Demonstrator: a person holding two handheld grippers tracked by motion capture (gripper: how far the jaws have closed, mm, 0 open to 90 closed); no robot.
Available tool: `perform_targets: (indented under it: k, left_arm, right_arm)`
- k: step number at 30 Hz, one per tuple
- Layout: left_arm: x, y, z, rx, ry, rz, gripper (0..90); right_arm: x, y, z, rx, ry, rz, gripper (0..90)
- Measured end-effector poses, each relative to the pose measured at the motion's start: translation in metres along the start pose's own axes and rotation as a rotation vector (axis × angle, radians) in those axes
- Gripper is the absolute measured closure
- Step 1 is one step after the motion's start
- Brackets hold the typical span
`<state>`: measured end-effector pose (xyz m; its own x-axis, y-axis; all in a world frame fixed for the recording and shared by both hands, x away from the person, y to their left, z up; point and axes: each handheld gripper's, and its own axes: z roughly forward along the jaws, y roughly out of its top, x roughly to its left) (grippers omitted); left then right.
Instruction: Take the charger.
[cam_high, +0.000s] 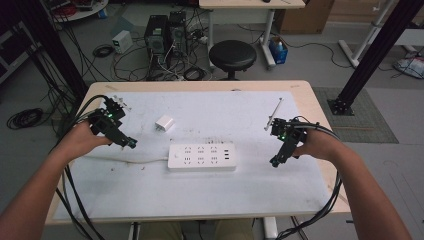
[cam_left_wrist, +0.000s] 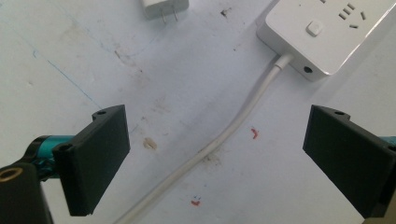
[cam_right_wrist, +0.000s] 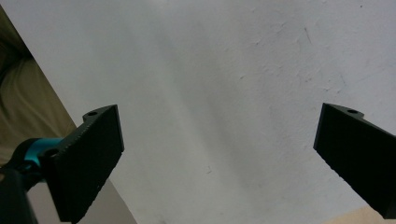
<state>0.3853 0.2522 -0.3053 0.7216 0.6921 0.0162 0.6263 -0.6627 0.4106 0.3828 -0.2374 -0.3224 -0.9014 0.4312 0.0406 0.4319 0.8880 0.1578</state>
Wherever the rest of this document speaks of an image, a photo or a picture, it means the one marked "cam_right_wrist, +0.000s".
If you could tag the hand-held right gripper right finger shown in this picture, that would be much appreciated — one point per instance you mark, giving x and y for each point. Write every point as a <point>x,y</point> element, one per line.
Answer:
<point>358,149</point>

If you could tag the olive cloth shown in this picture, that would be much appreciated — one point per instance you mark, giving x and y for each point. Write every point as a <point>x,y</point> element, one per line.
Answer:
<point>28,102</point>

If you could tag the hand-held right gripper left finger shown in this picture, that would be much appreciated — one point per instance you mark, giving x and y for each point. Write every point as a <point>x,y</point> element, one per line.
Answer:
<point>84,161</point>

